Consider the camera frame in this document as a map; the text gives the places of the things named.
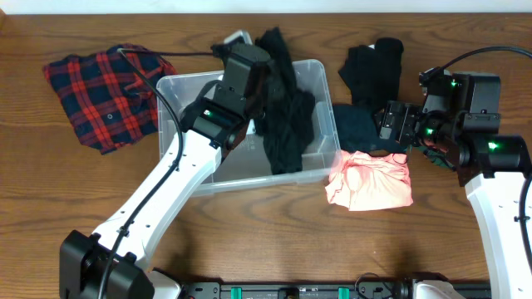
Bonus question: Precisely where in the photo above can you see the black garment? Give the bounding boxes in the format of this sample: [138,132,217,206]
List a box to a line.
[254,27,316,175]
[338,37,404,113]

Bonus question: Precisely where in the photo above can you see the clear plastic storage bin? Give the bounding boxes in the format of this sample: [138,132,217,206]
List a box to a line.
[156,59,340,197]

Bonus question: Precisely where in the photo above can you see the red navy plaid shirt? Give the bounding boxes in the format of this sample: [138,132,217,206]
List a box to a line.
[42,44,176,154]

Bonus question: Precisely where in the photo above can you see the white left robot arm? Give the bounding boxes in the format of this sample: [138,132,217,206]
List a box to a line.
[59,38,273,298]

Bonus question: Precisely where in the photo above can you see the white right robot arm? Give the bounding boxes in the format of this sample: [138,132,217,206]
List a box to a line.
[374,69,531,298]

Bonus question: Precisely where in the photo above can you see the dark teal folded shirt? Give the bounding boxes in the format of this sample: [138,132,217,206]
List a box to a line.
[332,105,406,154]

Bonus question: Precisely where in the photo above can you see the green folded garment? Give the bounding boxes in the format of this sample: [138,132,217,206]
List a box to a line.
[417,146,456,171]

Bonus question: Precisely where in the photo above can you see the black folded garment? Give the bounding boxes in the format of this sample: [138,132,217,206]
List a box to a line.
[338,37,404,113]

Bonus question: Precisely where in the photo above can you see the pink crumpled garment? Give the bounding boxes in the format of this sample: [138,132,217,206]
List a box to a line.
[325,150,413,212]

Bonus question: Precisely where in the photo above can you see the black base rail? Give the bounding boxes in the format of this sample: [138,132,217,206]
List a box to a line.
[178,272,494,299]

